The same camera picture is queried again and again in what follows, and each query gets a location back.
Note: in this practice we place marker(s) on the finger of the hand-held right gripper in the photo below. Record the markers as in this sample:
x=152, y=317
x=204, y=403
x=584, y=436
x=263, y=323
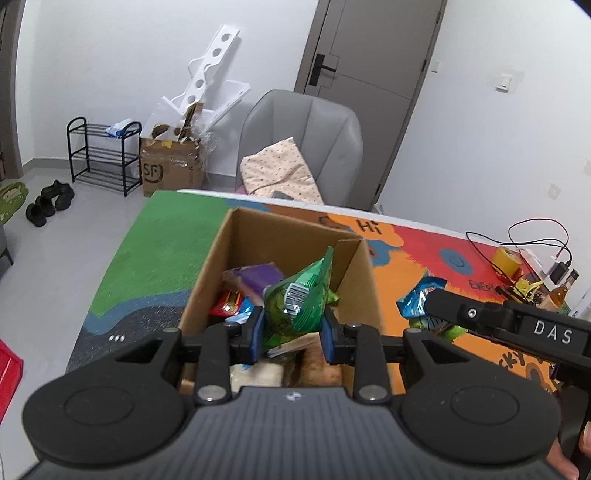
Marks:
x=471, y=314

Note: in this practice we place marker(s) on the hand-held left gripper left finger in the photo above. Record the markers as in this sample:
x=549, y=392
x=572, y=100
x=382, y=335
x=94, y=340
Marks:
x=257, y=334

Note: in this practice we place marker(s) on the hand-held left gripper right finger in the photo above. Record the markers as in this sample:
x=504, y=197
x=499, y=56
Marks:
x=328, y=339

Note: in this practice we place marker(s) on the red snack packet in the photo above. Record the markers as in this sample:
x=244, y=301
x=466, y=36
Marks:
x=226, y=304

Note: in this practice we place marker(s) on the light green snack packet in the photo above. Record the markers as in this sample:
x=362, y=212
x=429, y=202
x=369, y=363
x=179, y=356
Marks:
x=300, y=300

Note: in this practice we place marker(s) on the purple snack packet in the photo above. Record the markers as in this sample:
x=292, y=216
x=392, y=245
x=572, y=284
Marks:
x=256, y=277

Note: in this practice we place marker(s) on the person's right hand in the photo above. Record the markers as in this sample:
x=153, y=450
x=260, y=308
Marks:
x=561, y=464

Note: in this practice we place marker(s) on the white spray can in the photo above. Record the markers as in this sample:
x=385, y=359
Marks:
x=584, y=304

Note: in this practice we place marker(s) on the small yellow object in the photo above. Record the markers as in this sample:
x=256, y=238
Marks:
x=526, y=288

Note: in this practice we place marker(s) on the yellow tape roll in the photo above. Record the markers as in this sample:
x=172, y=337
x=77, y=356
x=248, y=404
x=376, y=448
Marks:
x=505, y=262

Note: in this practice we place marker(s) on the amber glass bottle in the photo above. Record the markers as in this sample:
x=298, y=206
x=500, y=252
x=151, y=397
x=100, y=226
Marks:
x=558, y=295

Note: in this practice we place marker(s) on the white power strip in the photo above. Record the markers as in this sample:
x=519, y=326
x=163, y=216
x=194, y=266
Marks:
x=535, y=261

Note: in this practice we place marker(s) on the black charger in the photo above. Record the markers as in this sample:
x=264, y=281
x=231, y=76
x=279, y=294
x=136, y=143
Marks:
x=559, y=272

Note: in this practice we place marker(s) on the dotted beige cushion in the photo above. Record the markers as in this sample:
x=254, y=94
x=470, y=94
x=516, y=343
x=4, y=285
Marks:
x=281, y=170

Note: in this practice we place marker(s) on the brown printed cardboard box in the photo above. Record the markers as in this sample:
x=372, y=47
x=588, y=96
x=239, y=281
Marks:
x=171, y=170

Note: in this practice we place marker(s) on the grey chair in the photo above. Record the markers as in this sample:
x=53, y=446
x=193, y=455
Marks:
x=314, y=124

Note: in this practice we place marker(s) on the grey brown door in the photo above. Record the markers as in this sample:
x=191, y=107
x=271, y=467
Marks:
x=369, y=115

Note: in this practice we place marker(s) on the black shoe rack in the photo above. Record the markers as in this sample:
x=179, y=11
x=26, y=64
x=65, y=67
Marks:
x=104, y=170

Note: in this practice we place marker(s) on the black shoe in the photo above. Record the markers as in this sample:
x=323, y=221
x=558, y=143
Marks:
x=39, y=212
x=60, y=194

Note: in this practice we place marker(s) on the blue plastic bag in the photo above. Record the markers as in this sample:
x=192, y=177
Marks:
x=119, y=128

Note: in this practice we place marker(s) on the white shelf board with holes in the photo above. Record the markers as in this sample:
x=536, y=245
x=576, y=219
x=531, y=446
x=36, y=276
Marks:
x=207, y=78

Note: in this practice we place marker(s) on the green floor mat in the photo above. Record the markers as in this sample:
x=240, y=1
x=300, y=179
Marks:
x=11, y=201

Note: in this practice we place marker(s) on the white wall socket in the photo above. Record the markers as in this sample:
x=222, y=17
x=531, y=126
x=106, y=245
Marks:
x=554, y=190
x=587, y=167

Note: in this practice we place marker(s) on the white wall switch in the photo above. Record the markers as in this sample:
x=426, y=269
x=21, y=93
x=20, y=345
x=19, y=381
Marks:
x=504, y=81

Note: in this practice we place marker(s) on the brown door frame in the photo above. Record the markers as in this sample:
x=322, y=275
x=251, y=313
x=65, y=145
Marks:
x=9, y=92

